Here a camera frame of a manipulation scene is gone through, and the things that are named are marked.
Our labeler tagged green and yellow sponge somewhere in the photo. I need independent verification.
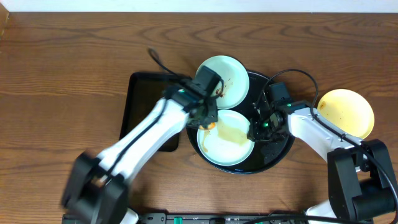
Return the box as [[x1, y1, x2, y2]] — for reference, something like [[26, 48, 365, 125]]
[[199, 123, 216, 130]]

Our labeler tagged yellow plate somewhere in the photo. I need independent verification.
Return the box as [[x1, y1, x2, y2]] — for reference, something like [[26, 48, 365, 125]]
[[317, 89, 375, 139]]

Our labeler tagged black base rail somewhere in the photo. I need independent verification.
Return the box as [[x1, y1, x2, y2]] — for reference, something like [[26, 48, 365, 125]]
[[62, 212, 312, 224]]

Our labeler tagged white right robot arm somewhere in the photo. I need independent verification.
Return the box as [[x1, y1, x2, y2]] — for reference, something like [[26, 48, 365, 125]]
[[248, 100, 397, 222]]

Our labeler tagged black round serving tray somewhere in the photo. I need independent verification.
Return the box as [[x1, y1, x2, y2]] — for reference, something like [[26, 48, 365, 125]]
[[187, 70, 295, 175]]

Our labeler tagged mint green plate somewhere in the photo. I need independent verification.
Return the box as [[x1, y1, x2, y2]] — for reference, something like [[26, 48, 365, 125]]
[[196, 110, 255, 166], [196, 55, 249, 110]]

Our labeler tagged black rectangular water tray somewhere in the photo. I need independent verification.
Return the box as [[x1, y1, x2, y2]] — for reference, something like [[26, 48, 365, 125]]
[[119, 72, 178, 139]]

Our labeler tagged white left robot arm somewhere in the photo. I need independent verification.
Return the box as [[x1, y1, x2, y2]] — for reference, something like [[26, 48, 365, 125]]
[[61, 79, 218, 223]]

